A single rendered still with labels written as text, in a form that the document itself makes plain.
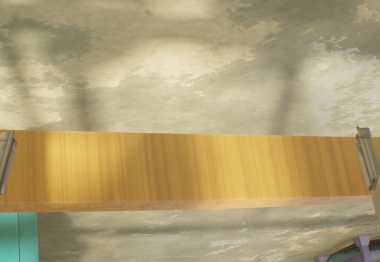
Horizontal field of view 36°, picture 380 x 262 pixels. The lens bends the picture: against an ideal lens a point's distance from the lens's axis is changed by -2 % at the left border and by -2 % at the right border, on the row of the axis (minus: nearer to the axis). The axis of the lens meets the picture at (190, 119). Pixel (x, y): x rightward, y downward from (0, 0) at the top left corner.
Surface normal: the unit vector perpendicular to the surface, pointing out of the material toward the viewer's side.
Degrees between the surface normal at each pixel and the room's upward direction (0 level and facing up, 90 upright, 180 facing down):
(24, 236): 90
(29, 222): 90
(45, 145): 90
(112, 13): 0
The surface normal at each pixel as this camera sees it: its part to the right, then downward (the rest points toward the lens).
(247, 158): 0.33, -0.41
